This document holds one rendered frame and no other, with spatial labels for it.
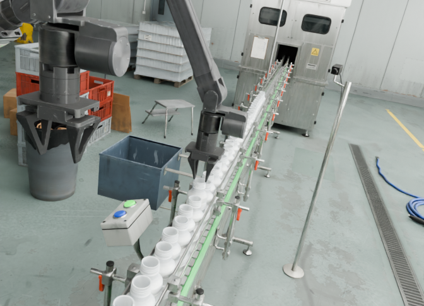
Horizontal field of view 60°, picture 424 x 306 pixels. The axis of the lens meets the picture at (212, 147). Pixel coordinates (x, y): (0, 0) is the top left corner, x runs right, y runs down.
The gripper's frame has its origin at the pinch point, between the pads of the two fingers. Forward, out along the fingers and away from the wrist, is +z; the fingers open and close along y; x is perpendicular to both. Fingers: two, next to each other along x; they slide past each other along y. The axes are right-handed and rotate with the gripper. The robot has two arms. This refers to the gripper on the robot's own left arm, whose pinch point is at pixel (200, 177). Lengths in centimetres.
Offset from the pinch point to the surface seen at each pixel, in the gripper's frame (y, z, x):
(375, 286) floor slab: -110, 120, -145
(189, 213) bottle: -1.3, 4.4, 13.1
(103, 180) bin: 57, 38, -50
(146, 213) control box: 12.0, 10.9, 8.6
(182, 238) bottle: -1.9, 7.6, 19.7
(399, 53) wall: -284, -10, -1031
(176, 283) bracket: -5.4, 8.5, 34.0
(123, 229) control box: 13.8, 10.4, 19.3
